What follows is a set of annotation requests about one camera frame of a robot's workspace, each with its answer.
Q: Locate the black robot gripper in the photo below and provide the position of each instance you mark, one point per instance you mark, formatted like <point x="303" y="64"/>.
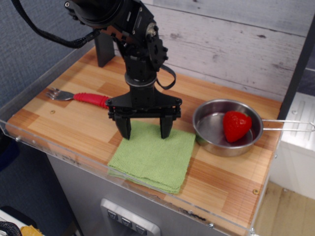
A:
<point x="144" y="103"/>

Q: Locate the green cloth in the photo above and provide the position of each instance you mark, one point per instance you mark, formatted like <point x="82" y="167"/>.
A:
<point x="147" y="158"/>

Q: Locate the small steel pan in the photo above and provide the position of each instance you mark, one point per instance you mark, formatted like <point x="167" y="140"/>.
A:
<point x="207" y="122"/>

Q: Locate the red toy strawberry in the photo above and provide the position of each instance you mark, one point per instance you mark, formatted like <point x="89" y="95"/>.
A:
<point x="236" y="125"/>

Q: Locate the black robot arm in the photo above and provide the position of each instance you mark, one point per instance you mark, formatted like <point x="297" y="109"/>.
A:
<point x="132" y="26"/>

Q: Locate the grey button control panel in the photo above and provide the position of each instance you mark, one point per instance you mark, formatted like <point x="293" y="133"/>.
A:
<point x="126" y="223"/>

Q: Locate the clear acrylic table guard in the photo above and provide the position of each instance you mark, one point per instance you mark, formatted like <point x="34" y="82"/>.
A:
<point x="220" y="195"/>

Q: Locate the white side cabinet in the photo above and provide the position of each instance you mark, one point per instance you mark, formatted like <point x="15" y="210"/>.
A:
<point x="294" y="165"/>

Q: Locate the yellow object at corner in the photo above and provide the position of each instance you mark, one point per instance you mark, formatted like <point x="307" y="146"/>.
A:
<point x="30" y="231"/>

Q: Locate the dark grey vertical post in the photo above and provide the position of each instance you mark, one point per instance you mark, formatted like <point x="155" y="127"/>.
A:
<point x="104" y="46"/>

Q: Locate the red handled metal fork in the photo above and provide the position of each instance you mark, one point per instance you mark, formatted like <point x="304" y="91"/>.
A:
<point x="60" y="95"/>

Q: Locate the dark grey right post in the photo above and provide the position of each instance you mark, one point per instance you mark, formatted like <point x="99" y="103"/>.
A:
<point x="298" y="72"/>

